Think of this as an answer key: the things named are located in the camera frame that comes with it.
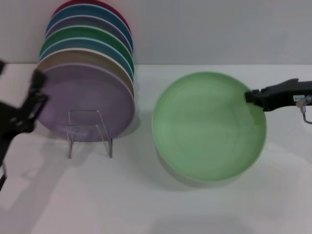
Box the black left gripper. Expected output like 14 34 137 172
0 60 50 166

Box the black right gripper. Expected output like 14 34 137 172
244 78 312 113

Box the light green plate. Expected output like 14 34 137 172
151 71 268 183

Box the beige plate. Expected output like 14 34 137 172
36 48 136 95

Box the light blue plate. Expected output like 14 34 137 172
39 37 135 82

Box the lilac plate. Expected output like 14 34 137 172
36 62 137 143

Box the clear plate rack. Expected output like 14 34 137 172
66 110 114 159

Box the dark green plate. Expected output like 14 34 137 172
40 25 135 72

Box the grey purple plate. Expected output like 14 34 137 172
45 15 134 56

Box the red plate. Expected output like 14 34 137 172
51 0 132 35

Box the teal blue plate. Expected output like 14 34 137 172
46 4 134 52

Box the thin grey cable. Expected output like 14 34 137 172
294 95 312 124

